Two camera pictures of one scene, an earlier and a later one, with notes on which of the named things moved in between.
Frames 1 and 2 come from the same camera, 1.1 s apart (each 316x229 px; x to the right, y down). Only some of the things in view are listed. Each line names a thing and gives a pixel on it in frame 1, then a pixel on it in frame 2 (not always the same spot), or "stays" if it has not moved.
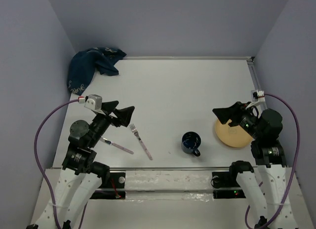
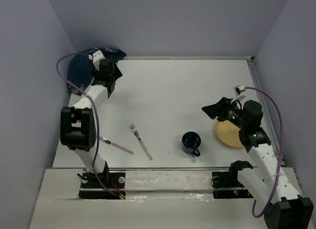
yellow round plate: [234, 136] stays
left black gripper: [124, 115] to [116, 73]
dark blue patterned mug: [190, 141] stays
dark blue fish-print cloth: [84, 65] stays
